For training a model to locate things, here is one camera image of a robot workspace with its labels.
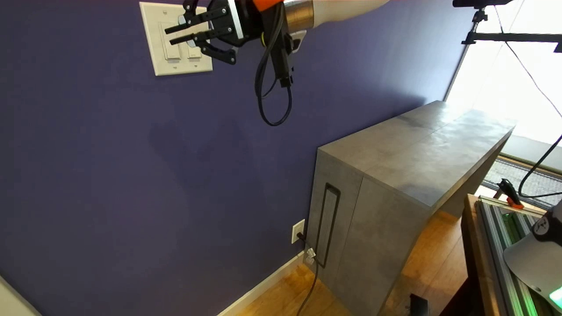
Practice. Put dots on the black camera tripod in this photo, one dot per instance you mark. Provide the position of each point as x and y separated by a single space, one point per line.
486 35

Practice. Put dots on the white wall power outlet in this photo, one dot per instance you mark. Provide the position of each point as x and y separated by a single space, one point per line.
298 230

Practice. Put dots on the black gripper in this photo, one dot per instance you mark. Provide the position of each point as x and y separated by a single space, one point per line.
226 19

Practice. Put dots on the orange and black clamp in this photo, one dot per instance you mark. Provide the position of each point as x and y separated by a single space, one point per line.
510 193

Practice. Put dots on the grey concrete-look side table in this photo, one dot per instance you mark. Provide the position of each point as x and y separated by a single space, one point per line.
405 186

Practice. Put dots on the white baseboard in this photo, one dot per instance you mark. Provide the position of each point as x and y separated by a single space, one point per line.
264 286

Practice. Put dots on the white rocker switch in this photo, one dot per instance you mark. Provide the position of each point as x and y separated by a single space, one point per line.
173 52
196 50

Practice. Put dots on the robot mounting cart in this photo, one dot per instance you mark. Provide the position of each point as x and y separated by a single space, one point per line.
493 256

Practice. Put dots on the white double switch wall plate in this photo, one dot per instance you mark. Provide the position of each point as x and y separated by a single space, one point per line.
169 63

